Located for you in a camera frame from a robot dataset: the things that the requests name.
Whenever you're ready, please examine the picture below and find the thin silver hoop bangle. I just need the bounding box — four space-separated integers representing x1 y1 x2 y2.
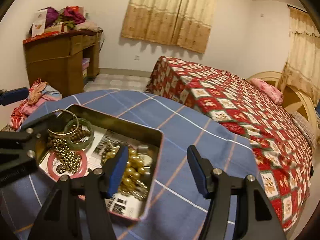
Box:
47 109 80 138

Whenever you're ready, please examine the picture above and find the gold pearl bead necklace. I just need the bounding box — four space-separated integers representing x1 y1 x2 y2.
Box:
120 147 151 201

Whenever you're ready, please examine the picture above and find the pile of clothes on floor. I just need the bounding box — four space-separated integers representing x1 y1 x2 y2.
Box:
9 78 62 131

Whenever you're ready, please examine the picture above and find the green jade bangle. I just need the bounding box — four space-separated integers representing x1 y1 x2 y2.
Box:
64 118 94 151

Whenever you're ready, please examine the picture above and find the pink bangle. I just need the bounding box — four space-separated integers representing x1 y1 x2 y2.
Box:
47 151 87 181

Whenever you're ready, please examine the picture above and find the pink Genji tin box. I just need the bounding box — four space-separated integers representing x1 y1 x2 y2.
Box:
40 105 164 222

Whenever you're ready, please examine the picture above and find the printed paper leaflet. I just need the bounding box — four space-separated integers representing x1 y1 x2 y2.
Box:
40 126 149 220

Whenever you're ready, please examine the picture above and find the brown wooden desk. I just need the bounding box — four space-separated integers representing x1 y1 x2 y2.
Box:
23 30 102 97

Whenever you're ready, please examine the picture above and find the white product box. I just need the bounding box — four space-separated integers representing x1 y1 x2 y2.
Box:
31 9 48 37

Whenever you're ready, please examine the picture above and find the blue plaid tablecloth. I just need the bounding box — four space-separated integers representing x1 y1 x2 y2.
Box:
0 89 266 240

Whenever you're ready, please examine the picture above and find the bed with red patterned cover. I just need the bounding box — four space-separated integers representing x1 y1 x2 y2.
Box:
147 56 313 230

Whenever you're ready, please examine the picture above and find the silver wristwatch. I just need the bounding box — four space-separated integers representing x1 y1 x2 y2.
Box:
137 144 153 166

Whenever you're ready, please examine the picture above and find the clutter pile on desk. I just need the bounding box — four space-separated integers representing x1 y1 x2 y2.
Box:
44 6 103 33

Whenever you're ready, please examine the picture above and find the striped pillow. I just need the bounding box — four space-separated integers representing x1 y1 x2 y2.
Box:
291 112 317 150

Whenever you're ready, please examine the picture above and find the cream wooden headboard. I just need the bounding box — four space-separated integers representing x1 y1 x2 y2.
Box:
246 71 319 140

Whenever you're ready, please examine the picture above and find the pink pillow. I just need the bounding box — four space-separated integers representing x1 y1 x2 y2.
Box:
249 78 284 105

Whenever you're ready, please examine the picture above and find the beige side curtain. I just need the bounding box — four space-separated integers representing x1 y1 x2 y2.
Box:
278 7 320 106

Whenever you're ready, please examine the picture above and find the beige window curtain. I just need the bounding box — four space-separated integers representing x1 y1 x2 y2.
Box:
121 0 217 54

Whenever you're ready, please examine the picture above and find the brown wooden bead bracelet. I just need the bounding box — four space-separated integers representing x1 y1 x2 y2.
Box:
47 125 91 148

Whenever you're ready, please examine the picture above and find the metallic small bead necklace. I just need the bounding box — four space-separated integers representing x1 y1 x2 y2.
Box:
51 137 83 174

